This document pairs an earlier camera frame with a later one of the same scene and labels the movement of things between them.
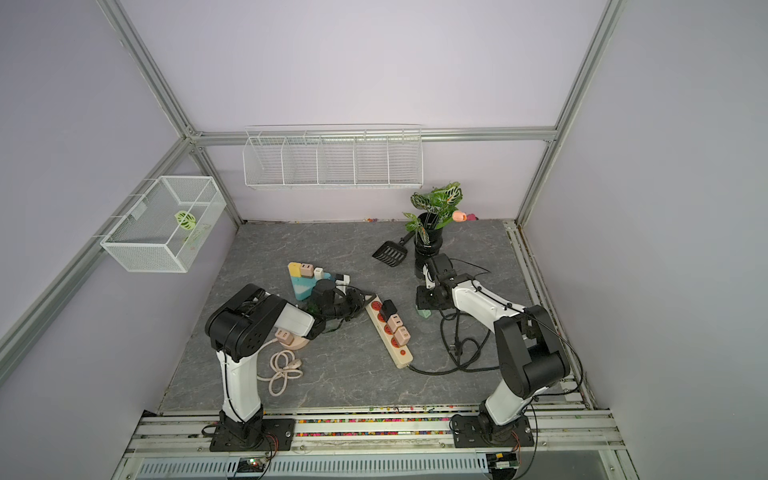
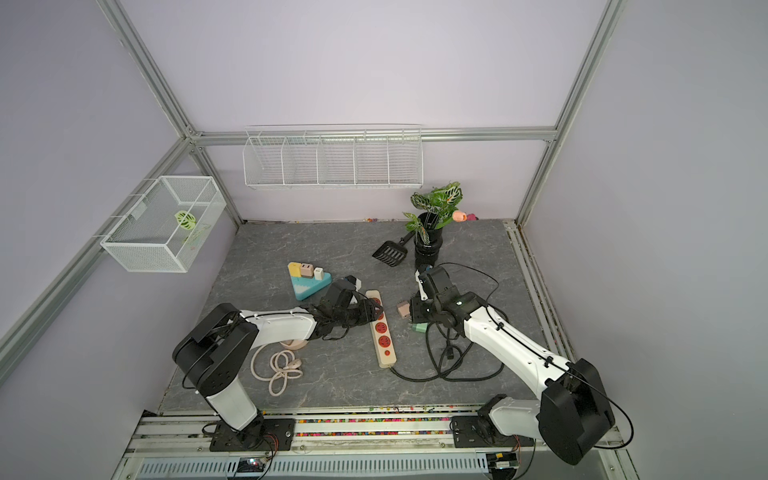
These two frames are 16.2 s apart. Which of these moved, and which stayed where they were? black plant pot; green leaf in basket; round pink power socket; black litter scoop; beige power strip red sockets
Moved: beige power strip red sockets
Stayed: black plant pot; round pink power socket; green leaf in basket; black litter scoop
